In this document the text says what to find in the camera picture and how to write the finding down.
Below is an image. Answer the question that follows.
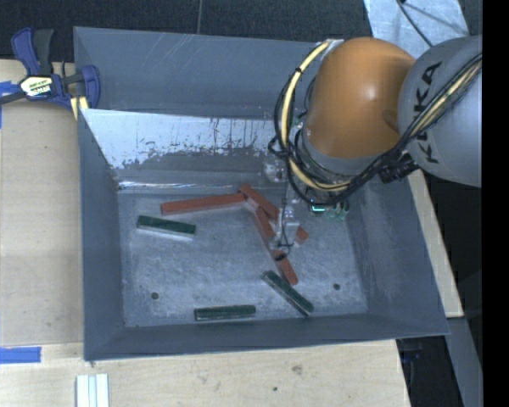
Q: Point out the red-brown flat block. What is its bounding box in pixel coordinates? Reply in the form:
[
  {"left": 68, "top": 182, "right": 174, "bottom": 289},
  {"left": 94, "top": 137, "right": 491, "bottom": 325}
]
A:
[
  {"left": 238, "top": 183, "right": 310, "bottom": 245},
  {"left": 250, "top": 208, "right": 300, "bottom": 287},
  {"left": 159, "top": 192, "right": 248, "bottom": 216}
]

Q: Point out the grey metal bin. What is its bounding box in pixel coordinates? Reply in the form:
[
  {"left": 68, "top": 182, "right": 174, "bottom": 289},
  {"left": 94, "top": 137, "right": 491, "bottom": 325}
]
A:
[{"left": 71, "top": 25, "right": 451, "bottom": 362}]

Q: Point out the dark green flat block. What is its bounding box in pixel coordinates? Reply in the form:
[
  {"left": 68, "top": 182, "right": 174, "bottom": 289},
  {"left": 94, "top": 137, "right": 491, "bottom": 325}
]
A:
[
  {"left": 136, "top": 215, "right": 198, "bottom": 242},
  {"left": 260, "top": 270, "right": 316, "bottom": 317},
  {"left": 193, "top": 304, "right": 258, "bottom": 323}
]

